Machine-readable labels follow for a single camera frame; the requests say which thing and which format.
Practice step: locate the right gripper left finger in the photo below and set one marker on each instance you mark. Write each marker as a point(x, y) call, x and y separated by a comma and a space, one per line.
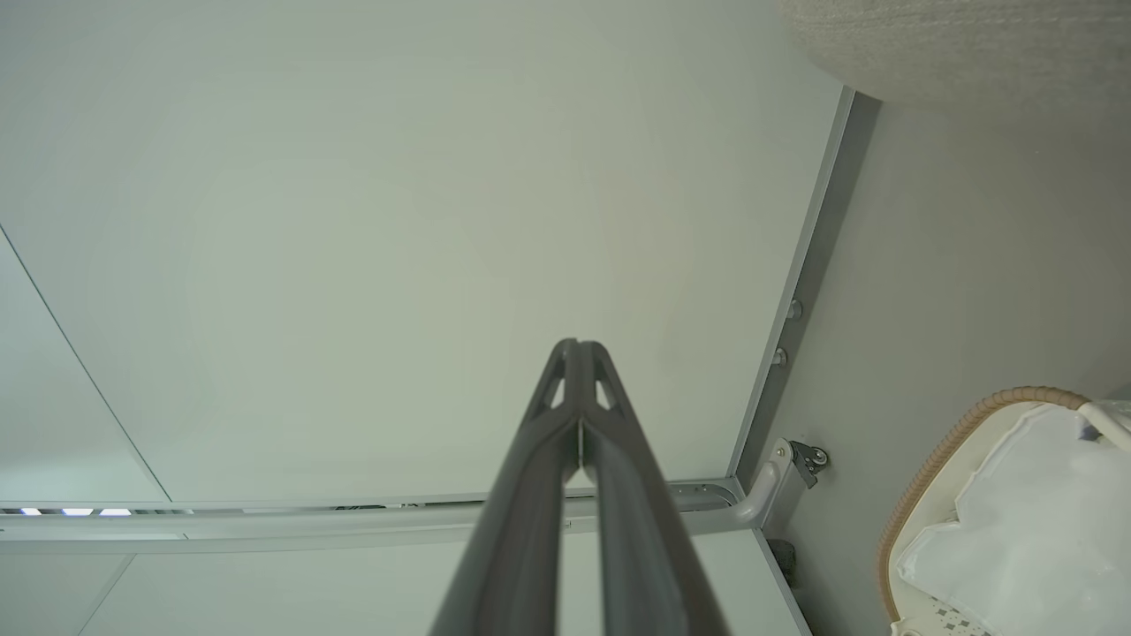
point(512, 530)

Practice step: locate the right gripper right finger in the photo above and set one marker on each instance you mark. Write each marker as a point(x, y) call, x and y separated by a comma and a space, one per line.
point(645, 548)

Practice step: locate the wicker laundry basket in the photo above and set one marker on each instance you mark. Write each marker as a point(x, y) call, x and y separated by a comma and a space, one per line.
point(928, 468)

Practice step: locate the wicker-rimmed laundry basket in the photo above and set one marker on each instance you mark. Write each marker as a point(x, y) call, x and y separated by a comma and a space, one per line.
point(937, 503)

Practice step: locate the grey curved partition foot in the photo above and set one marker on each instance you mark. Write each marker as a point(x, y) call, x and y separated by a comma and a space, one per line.
point(762, 495)

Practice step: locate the black partition caster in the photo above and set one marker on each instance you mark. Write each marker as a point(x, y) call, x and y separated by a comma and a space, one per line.
point(808, 459)

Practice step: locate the white cloth garment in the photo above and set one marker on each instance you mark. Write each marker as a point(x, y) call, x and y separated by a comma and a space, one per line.
point(1043, 530)

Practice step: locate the grey fabric sofa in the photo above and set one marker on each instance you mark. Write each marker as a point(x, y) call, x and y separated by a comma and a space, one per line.
point(972, 44)

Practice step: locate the grey rail bolt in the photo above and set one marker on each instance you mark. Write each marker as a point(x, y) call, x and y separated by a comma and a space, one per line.
point(779, 357)
point(795, 309)

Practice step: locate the grey partition base rail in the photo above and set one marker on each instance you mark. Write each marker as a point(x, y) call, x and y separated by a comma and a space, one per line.
point(822, 247)

